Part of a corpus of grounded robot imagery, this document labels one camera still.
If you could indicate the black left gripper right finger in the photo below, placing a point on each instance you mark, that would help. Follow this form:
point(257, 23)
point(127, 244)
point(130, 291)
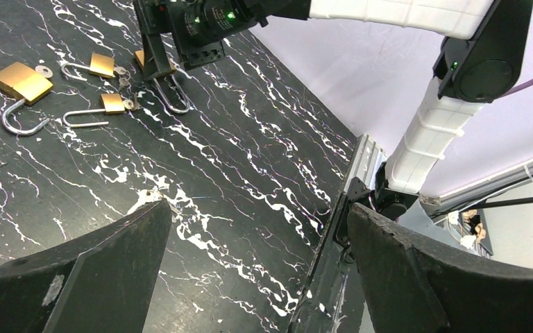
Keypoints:
point(413, 283)

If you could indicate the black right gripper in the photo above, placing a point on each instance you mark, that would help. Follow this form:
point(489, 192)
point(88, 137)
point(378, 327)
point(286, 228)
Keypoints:
point(196, 27)

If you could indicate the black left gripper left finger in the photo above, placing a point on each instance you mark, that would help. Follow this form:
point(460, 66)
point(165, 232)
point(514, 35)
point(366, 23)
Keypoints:
point(102, 281)

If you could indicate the large brass padlock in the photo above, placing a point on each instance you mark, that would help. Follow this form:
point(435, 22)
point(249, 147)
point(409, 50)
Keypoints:
point(26, 86)

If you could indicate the small brass padlock upper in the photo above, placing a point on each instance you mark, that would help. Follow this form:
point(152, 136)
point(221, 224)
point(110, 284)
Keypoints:
point(100, 65)

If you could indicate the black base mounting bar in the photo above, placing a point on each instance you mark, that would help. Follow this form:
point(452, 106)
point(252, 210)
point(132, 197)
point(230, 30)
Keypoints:
point(331, 299)

